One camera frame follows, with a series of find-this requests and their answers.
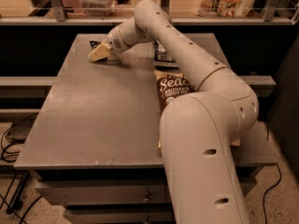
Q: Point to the blue chip bag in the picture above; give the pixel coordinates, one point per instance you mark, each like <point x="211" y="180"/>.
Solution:
<point x="162" y="58"/>

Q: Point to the printed snack bag on shelf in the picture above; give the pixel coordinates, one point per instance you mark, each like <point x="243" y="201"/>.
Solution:
<point x="224" y="8"/>

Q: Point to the grey table with drawers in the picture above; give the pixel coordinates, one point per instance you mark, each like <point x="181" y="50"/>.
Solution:
<point x="95" y="147"/>

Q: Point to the sea salt tortilla chips bag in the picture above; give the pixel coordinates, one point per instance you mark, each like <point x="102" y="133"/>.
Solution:
<point x="171" y="85"/>

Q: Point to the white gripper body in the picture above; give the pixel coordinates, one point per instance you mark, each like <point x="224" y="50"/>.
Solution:
<point x="114" y="43"/>

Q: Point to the metal shelf rack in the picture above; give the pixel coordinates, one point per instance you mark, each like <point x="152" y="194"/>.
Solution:
<point x="180" y="11"/>

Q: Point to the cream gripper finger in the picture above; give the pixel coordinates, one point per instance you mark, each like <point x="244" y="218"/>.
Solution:
<point x="102" y="51"/>

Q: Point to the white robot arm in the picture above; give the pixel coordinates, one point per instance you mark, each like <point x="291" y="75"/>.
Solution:
<point x="198" y="128"/>

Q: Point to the black rxbar chocolate bar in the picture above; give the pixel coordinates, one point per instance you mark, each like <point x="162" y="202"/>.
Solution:
<point x="94" y="44"/>

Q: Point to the black power adapter box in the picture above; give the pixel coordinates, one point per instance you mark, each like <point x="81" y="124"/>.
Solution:
<point x="19" y="131"/>

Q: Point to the clear plastic container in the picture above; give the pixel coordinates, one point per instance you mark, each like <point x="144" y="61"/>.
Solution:
<point x="97" y="7"/>

